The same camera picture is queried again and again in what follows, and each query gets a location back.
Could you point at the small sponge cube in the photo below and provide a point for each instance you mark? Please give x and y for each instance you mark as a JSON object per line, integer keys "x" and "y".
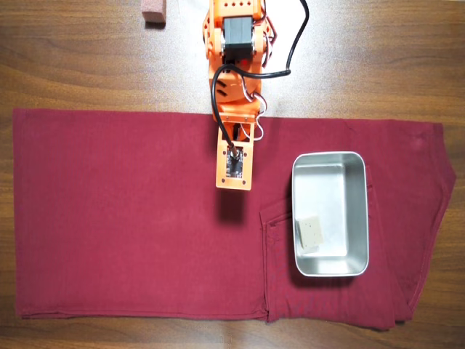
{"x": 310, "y": 232}

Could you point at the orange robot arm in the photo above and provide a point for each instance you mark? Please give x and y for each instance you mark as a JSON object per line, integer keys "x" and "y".
{"x": 232, "y": 81}

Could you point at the pink sponge block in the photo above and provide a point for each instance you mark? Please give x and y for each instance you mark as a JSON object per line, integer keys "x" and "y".
{"x": 154, "y": 15}

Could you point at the rectangular metal tray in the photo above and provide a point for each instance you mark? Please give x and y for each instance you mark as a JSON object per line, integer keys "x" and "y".
{"x": 345, "y": 189}

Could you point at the folded fabric trousers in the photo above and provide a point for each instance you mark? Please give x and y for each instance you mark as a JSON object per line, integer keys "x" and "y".
{"x": 109, "y": 218}

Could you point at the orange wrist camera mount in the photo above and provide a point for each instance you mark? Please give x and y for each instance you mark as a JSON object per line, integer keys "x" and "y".
{"x": 221, "y": 171}

